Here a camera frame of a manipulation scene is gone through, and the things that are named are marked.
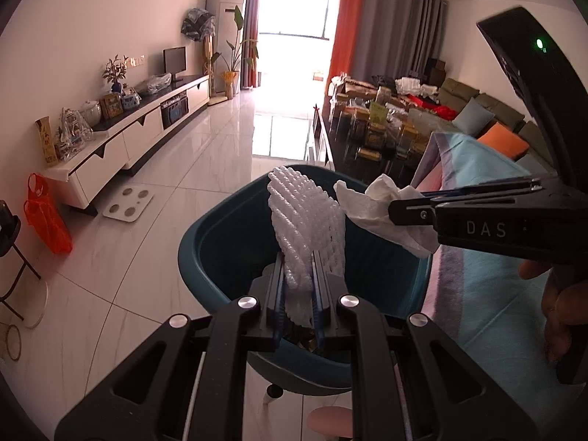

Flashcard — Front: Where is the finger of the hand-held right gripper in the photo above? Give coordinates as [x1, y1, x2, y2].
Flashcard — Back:
[419, 176, 546, 200]
[388, 195, 438, 227]

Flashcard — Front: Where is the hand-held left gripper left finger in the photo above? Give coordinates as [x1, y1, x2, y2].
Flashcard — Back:
[54, 250, 288, 441]

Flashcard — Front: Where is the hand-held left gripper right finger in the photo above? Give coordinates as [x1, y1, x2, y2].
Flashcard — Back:
[312, 248, 538, 441]

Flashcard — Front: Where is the white tissue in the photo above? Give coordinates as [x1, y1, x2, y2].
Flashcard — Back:
[334, 175, 440, 259]

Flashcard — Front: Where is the teal plastic bin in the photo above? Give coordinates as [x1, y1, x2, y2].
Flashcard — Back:
[178, 164, 433, 405]

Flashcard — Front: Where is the white foam fruit net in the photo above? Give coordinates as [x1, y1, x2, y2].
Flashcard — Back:
[267, 165, 346, 327]

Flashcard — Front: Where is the person's right hand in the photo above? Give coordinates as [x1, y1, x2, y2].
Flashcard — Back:
[519, 259, 588, 363]

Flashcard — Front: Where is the blue-grey cushion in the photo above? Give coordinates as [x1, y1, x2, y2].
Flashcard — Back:
[514, 153, 552, 173]
[452, 98, 498, 137]

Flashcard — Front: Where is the orange cushion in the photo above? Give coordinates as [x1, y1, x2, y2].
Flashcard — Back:
[478, 124, 530, 159]

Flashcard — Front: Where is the green sofa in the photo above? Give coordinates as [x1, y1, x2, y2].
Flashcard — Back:
[404, 78, 559, 175]

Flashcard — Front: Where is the red cloth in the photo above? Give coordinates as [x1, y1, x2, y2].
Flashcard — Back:
[409, 94, 456, 121]

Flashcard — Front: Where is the cluttered coffee table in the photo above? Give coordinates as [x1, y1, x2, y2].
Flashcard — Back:
[328, 76, 444, 161]

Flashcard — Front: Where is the dark coffee table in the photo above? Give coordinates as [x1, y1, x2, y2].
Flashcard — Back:
[316, 101, 444, 181]

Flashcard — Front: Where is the teal printed blanket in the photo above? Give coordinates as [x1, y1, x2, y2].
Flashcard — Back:
[411, 131, 588, 377]

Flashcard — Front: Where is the pink stool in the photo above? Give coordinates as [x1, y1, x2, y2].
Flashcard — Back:
[307, 405, 355, 441]

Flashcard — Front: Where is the stack of cardboard boxes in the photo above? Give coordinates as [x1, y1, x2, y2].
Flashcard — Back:
[423, 57, 447, 86]

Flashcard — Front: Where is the pile of white clothes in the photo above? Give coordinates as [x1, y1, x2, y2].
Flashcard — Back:
[395, 76, 424, 96]

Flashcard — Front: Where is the grey curtain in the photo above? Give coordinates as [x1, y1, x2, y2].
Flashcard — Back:
[351, 0, 448, 83]

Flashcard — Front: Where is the white bathroom scale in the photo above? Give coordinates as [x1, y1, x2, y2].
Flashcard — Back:
[102, 186, 155, 224]

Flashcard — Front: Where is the orange curtain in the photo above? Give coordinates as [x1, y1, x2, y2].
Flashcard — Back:
[328, 0, 367, 95]

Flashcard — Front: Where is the window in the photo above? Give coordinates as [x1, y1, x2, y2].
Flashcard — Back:
[258, 0, 341, 40]

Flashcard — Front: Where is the white TV cabinet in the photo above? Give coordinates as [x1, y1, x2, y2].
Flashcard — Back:
[39, 73, 212, 216]

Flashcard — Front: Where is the white hoop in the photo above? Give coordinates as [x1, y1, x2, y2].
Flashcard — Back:
[0, 280, 49, 330]

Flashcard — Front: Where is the large-leaf potted plant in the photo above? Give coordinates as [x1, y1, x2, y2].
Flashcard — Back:
[211, 6, 259, 100]

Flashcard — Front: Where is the red and purple curtain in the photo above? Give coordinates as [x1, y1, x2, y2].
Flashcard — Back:
[239, 0, 266, 89]

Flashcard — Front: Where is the orange plastic bag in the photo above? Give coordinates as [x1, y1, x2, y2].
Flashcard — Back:
[24, 173, 73, 255]

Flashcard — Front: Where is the clear plastic bag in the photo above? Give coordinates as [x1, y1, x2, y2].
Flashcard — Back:
[140, 73, 173, 96]

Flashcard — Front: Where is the thin metal hoop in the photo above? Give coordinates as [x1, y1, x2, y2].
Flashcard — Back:
[0, 324, 22, 360]

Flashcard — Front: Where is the white standing air conditioner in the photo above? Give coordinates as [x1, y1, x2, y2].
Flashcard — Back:
[207, 0, 248, 98]

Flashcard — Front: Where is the black monitor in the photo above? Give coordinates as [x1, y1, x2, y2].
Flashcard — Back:
[163, 47, 188, 82]

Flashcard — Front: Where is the model ship in plastic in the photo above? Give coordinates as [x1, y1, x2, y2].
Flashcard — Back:
[57, 108, 93, 158]

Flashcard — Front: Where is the white ceramic jar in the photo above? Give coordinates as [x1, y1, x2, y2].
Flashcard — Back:
[80, 101, 103, 126]

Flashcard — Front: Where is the black metal stool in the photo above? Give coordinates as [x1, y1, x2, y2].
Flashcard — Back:
[0, 200, 42, 321]

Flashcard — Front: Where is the covered standing fan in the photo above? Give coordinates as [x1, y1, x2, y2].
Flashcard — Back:
[181, 7, 216, 74]

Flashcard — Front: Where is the yellow vase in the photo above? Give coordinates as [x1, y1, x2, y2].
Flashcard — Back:
[36, 117, 60, 166]

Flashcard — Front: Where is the bonsai ornament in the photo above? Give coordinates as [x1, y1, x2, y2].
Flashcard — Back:
[102, 55, 130, 95]

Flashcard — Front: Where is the picture frame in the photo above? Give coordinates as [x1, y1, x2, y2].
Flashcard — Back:
[100, 93, 124, 121]

